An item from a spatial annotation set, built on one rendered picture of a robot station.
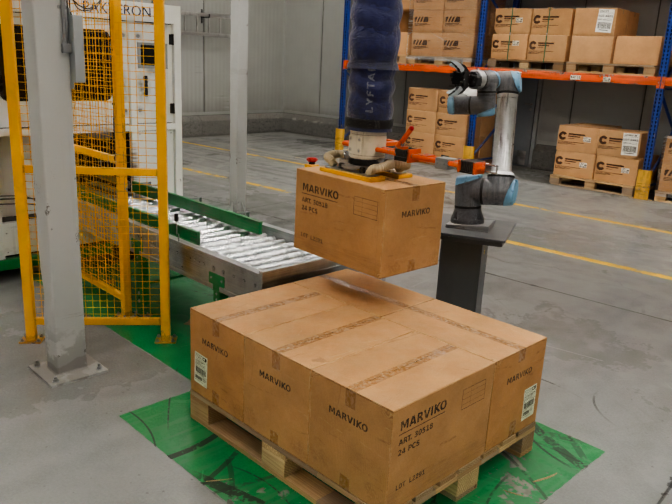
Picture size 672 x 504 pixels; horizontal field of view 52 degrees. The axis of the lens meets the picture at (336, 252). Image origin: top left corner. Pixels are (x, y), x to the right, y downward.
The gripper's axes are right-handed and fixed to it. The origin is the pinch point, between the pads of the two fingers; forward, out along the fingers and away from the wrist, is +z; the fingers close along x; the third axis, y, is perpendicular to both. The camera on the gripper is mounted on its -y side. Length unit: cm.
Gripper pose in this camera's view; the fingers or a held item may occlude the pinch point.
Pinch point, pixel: (450, 78)
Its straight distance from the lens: 321.1
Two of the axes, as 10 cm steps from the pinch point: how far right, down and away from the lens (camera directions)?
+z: -7.3, 1.5, -6.7
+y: -6.9, -2.3, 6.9
